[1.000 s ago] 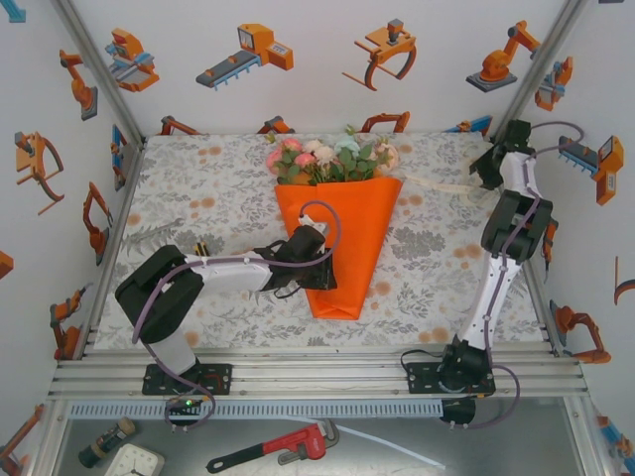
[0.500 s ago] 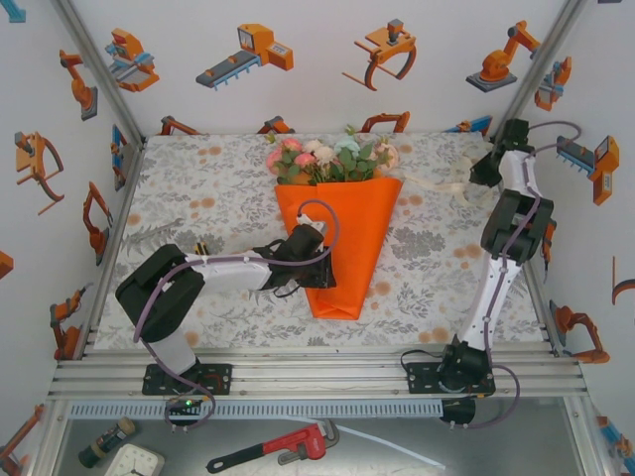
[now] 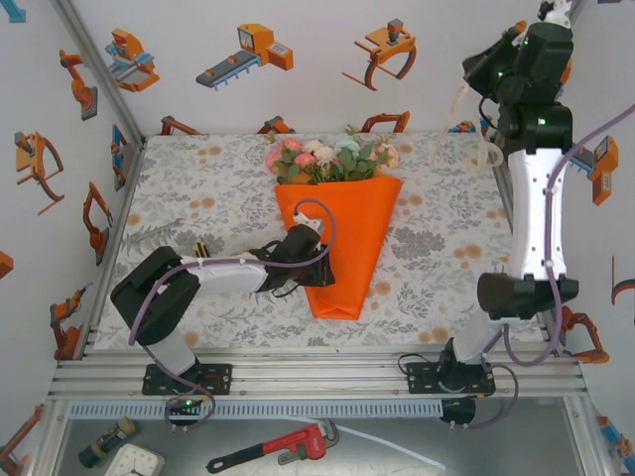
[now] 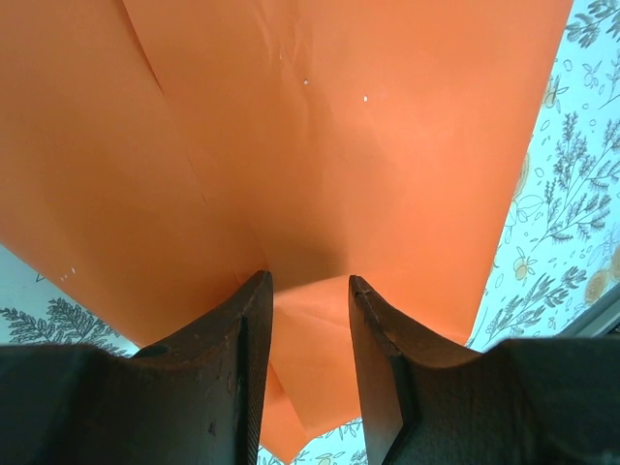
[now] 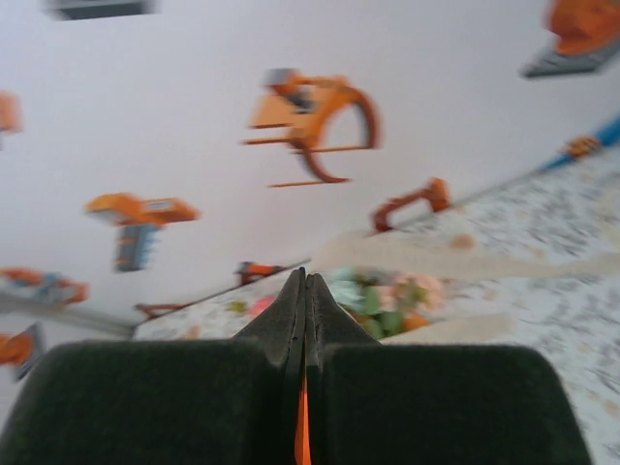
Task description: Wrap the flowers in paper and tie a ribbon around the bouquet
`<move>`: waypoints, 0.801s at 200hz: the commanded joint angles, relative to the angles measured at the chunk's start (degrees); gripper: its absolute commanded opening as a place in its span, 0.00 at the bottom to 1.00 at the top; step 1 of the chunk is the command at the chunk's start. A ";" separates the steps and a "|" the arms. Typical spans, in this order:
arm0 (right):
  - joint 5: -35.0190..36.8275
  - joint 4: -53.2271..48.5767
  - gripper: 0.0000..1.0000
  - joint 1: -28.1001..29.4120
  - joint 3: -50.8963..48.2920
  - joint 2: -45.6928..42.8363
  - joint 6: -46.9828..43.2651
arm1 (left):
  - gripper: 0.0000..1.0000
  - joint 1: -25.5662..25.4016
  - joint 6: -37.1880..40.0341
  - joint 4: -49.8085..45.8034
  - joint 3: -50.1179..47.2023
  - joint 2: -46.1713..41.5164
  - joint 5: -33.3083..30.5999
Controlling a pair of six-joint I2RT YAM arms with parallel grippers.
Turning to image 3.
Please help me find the small black electronics box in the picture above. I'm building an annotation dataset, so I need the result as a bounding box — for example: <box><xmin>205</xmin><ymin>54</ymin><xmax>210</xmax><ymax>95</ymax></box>
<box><xmin>439</xmin><ymin>399</ymin><xmax>477</xmax><ymax>430</ymax></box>
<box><xmin>166</xmin><ymin>396</ymin><xmax>205</xmax><ymax>418</ymax></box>

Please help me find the red pipe wrench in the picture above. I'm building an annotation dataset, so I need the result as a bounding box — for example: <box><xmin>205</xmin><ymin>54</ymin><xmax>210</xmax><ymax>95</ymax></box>
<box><xmin>205</xmin><ymin>418</ymin><xmax>341</xmax><ymax>473</ymax></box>

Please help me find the white plastic strip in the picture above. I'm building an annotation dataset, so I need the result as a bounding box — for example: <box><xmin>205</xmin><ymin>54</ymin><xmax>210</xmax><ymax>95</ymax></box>
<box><xmin>341</xmin><ymin>428</ymin><xmax>446</xmax><ymax>470</ymax></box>

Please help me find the floral patterned tablecloth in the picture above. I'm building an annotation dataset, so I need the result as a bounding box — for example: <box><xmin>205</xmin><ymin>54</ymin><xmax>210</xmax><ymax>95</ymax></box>
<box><xmin>93</xmin><ymin>132</ymin><xmax>547</xmax><ymax>351</ymax></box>

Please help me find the dark bottle with cork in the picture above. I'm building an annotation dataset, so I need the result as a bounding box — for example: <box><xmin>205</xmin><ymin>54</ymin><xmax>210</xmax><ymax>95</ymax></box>
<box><xmin>77</xmin><ymin>416</ymin><xmax>136</xmax><ymax>469</ymax></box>

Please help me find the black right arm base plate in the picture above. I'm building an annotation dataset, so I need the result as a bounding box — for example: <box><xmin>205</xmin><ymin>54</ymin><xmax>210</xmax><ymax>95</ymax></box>
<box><xmin>404</xmin><ymin>361</ymin><xmax>497</xmax><ymax>397</ymax></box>

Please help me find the orange wrapping paper sheet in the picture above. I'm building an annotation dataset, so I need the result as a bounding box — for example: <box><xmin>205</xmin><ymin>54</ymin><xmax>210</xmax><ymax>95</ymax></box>
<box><xmin>274</xmin><ymin>176</ymin><xmax>404</xmax><ymax>320</ymax></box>

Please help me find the aluminium frame cross rail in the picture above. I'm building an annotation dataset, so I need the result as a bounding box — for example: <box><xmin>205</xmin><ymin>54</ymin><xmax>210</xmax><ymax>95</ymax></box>
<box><xmin>47</xmin><ymin>346</ymin><xmax>591</xmax><ymax>401</ymax></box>

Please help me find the white alarm clock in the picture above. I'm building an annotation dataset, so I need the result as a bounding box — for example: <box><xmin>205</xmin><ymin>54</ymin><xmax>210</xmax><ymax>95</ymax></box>
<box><xmin>103</xmin><ymin>442</ymin><xmax>166</xmax><ymax>476</ymax></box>

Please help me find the cream printed ribbon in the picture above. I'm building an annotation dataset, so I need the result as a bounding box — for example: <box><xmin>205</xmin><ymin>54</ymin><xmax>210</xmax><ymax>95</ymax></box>
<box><xmin>430</xmin><ymin>81</ymin><xmax>505</xmax><ymax>173</ymax></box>

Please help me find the artificial flower bouquet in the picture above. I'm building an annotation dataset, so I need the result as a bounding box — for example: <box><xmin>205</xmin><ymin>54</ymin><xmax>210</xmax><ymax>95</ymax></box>
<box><xmin>265</xmin><ymin>123</ymin><xmax>401</xmax><ymax>187</ymax></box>

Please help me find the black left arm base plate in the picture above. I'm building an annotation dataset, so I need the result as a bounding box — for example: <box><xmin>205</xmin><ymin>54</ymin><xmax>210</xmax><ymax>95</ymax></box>
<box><xmin>142</xmin><ymin>364</ymin><xmax>234</xmax><ymax>397</ymax></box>

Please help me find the grey slotted cable duct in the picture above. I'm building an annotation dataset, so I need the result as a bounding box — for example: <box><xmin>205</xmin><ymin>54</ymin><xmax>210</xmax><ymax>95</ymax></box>
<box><xmin>66</xmin><ymin>400</ymin><xmax>445</xmax><ymax>420</ymax></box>

